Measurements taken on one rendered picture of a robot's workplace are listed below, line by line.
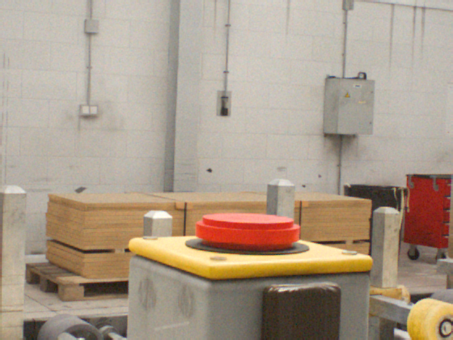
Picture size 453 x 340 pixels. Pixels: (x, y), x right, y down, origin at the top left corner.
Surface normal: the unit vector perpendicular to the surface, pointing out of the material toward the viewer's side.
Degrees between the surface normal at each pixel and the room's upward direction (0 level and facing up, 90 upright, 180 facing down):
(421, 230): 90
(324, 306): 90
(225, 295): 90
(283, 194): 90
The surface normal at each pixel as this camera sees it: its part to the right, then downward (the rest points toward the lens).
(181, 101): 0.48, 0.07
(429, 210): -0.81, 0.00
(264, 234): 0.29, 0.06
